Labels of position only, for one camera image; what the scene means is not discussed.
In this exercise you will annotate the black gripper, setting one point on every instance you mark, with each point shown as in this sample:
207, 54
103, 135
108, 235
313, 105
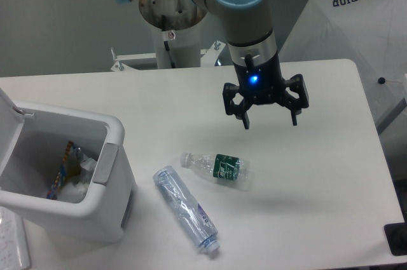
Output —
263, 84

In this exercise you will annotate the clear bottle green label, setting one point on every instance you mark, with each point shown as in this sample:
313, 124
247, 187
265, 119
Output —
225, 170

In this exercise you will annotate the clear bottle blue label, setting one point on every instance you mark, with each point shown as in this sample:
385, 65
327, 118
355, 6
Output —
188, 211

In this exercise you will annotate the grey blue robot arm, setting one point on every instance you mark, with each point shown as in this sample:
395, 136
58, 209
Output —
250, 38

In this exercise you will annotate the crumpled white paper trash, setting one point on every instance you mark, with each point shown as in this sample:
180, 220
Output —
75, 189

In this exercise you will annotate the white plastic trash can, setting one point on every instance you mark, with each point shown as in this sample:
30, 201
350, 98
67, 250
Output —
33, 141

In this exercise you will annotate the white Superior umbrella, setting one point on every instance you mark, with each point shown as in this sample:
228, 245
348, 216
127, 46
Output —
371, 33

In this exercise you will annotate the black device at edge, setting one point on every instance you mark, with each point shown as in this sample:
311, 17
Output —
396, 238

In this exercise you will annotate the colourful snack wrapper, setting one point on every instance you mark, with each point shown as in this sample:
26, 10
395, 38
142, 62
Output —
69, 167

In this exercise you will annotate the white metal base frame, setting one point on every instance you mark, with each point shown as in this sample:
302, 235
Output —
148, 61

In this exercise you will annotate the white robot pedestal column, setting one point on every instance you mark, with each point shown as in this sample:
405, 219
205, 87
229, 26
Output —
175, 28

